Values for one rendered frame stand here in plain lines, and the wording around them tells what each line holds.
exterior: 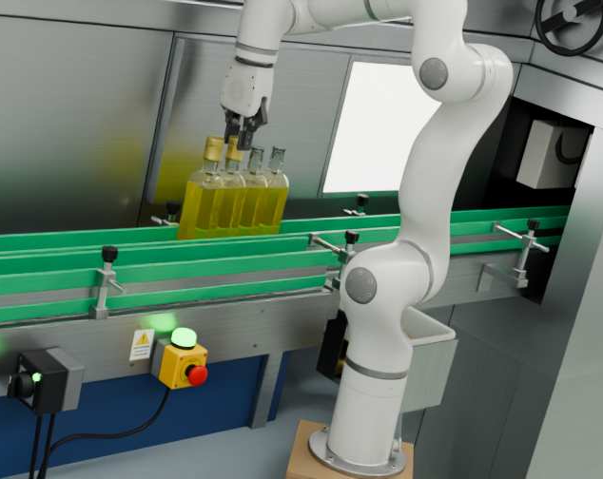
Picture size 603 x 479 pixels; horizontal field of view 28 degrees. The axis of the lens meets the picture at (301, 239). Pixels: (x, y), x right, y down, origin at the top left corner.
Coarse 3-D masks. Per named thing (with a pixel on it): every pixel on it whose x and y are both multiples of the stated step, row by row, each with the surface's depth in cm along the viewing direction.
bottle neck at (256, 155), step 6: (252, 150) 238; (258, 150) 238; (264, 150) 239; (252, 156) 238; (258, 156) 238; (252, 162) 238; (258, 162) 238; (246, 168) 240; (252, 168) 239; (258, 168) 239
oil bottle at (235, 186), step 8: (224, 176) 234; (232, 176) 234; (240, 176) 236; (224, 184) 234; (232, 184) 234; (240, 184) 236; (224, 192) 234; (232, 192) 235; (240, 192) 236; (224, 200) 234; (232, 200) 236; (240, 200) 237; (224, 208) 235; (232, 208) 237; (240, 208) 238; (224, 216) 236; (232, 216) 237; (224, 224) 237; (232, 224) 238; (216, 232) 236; (224, 232) 238; (232, 232) 239
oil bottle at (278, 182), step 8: (272, 176) 242; (280, 176) 243; (272, 184) 241; (280, 184) 243; (288, 184) 245; (272, 192) 242; (280, 192) 244; (272, 200) 243; (280, 200) 244; (264, 208) 243; (272, 208) 244; (280, 208) 245; (264, 216) 243; (272, 216) 245; (280, 216) 246; (264, 224) 244; (272, 224) 246; (280, 224) 247; (264, 232) 245; (272, 232) 246
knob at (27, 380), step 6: (24, 372) 195; (12, 378) 193; (18, 378) 194; (24, 378) 193; (30, 378) 194; (12, 384) 193; (18, 384) 194; (24, 384) 193; (30, 384) 194; (12, 390) 194; (18, 390) 194; (24, 390) 193; (30, 390) 194; (12, 396) 194; (18, 396) 194; (24, 396) 194; (30, 396) 195
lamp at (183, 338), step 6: (180, 330) 216; (186, 330) 217; (174, 336) 216; (180, 336) 215; (186, 336) 215; (192, 336) 216; (174, 342) 216; (180, 342) 215; (186, 342) 215; (192, 342) 216; (180, 348) 215; (186, 348) 215; (192, 348) 216
